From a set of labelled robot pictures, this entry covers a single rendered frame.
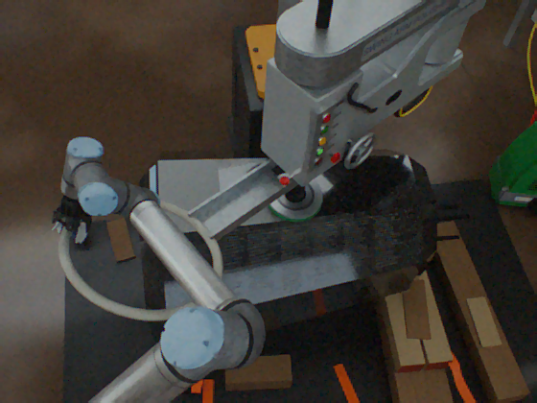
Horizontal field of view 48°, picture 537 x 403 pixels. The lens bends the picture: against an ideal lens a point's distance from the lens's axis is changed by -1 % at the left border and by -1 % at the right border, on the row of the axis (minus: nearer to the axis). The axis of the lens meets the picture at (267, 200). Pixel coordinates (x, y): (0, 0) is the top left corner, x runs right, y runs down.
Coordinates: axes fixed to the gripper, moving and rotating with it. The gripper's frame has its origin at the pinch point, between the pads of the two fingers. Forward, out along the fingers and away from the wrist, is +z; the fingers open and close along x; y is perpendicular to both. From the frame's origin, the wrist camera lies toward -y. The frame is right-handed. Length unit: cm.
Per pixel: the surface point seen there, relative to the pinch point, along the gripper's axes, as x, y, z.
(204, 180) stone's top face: 24, -63, 10
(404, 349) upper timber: 134, -67, 54
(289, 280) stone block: 71, -47, 25
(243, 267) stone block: 52, -42, 24
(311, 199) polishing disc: 65, -62, -4
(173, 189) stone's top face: 15, -56, 15
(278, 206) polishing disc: 55, -55, 0
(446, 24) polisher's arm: 79, -79, -80
